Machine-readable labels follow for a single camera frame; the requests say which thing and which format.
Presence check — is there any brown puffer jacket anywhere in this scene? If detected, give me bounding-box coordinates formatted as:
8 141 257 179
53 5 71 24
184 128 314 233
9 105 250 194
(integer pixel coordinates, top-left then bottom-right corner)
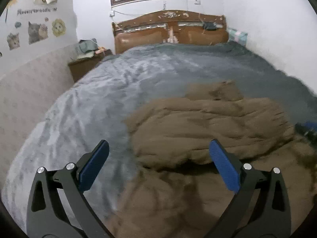
106 81 316 237

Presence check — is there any green clothes pile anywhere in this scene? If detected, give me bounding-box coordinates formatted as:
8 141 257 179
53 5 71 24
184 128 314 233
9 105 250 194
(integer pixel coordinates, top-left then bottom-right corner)
75 38 98 59

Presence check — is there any grey fluffy bed blanket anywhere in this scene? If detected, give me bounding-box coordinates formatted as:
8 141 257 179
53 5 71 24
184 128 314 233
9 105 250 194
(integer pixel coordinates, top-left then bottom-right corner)
2 41 316 230

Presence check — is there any brown wooden nightstand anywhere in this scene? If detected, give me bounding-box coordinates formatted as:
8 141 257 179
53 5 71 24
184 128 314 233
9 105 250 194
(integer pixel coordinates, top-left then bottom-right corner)
68 49 113 83

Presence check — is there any plaid teal pillow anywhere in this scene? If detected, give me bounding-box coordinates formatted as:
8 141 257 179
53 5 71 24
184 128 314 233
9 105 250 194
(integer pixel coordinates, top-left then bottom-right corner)
227 28 248 47

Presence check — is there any dark device on headboard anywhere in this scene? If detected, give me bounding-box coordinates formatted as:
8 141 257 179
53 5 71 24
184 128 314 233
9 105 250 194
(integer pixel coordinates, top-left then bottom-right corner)
202 22 217 31

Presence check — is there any brown wooden headboard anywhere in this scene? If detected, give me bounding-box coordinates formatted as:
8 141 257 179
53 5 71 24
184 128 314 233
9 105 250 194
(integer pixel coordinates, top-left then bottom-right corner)
112 10 229 54

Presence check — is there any small kitten wall sticker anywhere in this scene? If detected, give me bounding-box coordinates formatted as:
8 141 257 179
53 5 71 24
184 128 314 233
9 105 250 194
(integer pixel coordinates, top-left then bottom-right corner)
7 33 20 51

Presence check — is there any cat wall sticker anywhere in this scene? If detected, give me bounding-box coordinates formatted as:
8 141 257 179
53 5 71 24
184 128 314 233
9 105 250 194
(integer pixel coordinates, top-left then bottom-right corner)
28 22 48 45

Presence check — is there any yellow lion wall sticker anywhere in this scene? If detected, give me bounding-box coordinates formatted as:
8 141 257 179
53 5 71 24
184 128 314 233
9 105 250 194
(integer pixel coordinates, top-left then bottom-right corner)
52 19 66 37

